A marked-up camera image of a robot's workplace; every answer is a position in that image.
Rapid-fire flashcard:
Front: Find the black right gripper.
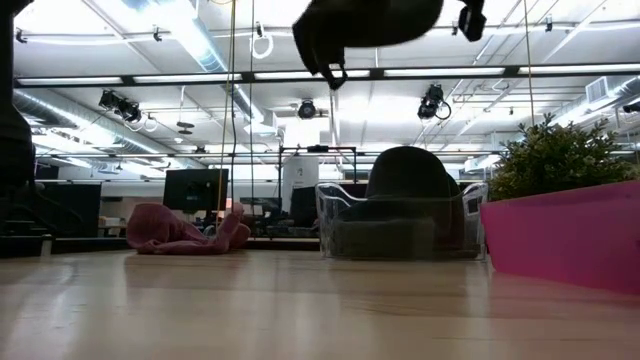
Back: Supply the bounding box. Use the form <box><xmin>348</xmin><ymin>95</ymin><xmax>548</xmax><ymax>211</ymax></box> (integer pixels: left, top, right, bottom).
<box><xmin>457</xmin><ymin>0</ymin><xmax>489</xmax><ymax>44</ymax></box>

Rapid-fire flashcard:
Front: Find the long ceiling light strip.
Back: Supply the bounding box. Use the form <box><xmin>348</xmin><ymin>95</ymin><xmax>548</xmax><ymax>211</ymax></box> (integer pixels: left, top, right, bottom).
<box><xmin>13</xmin><ymin>62</ymin><xmax>640</xmax><ymax>90</ymax></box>

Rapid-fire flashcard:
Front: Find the green potted plant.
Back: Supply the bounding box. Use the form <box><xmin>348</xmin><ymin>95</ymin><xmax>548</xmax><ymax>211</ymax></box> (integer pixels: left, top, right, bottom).
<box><xmin>487</xmin><ymin>112</ymin><xmax>640</xmax><ymax>204</ymax></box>

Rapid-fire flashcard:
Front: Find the white round column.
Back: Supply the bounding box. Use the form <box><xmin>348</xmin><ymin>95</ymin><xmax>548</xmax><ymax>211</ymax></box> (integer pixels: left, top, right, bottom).
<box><xmin>281</xmin><ymin>155</ymin><xmax>320</xmax><ymax>214</ymax></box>

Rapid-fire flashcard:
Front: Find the red plastic bin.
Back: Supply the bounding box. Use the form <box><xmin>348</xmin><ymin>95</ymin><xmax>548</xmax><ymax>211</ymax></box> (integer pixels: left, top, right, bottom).
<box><xmin>479</xmin><ymin>179</ymin><xmax>640</xmax><ymax>296</ymax></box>

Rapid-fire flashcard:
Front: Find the clear plastic bin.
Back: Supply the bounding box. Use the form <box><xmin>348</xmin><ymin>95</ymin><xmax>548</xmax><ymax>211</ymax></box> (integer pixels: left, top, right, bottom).
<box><xmin>314</xmin><ymin>180</ymin><xmax>490</xmax><ymax>262</ymax></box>

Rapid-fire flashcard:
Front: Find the black computer monitor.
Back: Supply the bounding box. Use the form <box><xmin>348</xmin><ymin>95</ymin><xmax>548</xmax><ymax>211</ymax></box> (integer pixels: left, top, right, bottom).
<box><xmin>162</xmin><ymin>168</ymin><xmax>230</xmax><ymax>212</ymax></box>

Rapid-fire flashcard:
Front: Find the wooden background desk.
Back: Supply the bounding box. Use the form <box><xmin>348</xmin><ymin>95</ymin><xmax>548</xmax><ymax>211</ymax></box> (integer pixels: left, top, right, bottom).
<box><xmin>97</xmin><ymin>214</ymin><xmax>131</xmax><ymax>239</ymax></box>

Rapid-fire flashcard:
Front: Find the black cabinet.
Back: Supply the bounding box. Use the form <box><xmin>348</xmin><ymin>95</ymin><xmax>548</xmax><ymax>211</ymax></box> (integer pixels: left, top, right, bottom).
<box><xmin>34</xmin><ymin>182</ymin><xmax>104</xmax><ymax>239</ymax></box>

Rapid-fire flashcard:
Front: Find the brown hanging cable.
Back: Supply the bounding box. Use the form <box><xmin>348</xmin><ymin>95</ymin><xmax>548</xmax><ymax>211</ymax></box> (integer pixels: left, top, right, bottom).
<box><xmin>522</xmin><ymin>0</ymin><xmax>535</xmax><ymax>126</ymax></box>

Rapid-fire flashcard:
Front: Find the silver ventilation duct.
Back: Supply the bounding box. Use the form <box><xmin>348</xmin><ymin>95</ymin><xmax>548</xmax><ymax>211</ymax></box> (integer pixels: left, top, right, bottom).
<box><xmin>549</xmin><ymin>74</ymin><xmax>640</xmax><ymax>129</ymax></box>
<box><xmin>12</xmin><ymin>89</ymin><xmax>201</xmax><ymax>169</ymax></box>
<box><xmin>122</xmin><ymin>0</ymin><xmax>266</xmax><ymax>121</ymax></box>

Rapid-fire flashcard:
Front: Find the black background rig frame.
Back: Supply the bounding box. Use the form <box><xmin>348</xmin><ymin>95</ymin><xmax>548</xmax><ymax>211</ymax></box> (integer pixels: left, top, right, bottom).
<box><xmin>277</xmin><ymin>144</ymin><xmax>359</xmax><ymax>201</ymax></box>

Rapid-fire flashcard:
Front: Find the white cable loop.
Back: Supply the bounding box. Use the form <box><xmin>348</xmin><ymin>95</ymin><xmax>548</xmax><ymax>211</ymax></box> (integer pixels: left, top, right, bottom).
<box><xmin>249</xmin><ymin>29</ymin><xmax>275</xmax><ymax>61</ymax></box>

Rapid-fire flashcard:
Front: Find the black hanging cable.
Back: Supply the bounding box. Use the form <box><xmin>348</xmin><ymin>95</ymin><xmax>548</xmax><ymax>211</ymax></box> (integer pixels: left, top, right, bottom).
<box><xmin>248</xmin><ymin>0</ymin><xmax>256</xmax><ymax>224</ymax></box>

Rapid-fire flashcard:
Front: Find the yellow hanging cable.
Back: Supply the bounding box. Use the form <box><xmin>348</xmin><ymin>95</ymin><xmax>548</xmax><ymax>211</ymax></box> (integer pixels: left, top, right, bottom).
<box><xmin>214</xmin><ymin>0</ymin><xmax>238</xmax><ymax>239</ymax></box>

